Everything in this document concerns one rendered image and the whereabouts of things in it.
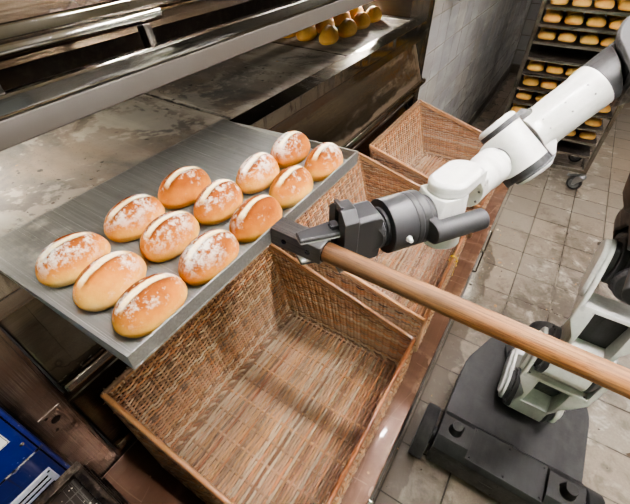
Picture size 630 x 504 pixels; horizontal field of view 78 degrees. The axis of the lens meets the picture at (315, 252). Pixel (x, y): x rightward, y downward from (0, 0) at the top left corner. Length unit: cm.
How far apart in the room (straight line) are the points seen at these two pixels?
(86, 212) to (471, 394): 143
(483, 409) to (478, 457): 19
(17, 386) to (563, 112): 108
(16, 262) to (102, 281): 19
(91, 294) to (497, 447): 138
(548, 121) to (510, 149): 9
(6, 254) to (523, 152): 89
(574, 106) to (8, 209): 103
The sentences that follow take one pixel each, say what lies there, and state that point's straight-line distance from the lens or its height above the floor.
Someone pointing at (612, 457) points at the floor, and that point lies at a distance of 202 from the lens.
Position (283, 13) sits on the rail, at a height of 143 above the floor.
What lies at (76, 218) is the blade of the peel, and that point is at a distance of 75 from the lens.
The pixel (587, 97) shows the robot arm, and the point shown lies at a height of 130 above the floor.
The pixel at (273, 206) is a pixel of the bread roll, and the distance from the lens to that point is 61.
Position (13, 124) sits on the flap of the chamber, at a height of 141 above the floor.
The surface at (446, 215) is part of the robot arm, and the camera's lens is 64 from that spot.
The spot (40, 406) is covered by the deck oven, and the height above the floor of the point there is 90.
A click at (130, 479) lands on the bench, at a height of 58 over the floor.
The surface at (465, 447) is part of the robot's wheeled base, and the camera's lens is 154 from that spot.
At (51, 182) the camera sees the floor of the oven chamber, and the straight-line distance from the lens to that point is 89.
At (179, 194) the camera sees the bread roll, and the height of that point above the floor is 121.
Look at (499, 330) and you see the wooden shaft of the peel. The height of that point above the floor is 119.
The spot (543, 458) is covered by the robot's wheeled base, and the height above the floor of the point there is 17.
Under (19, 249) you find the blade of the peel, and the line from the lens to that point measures 73.
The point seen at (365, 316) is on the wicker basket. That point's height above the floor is 73.
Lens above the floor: 158
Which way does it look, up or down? 43 degrees down
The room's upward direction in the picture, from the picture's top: straight up
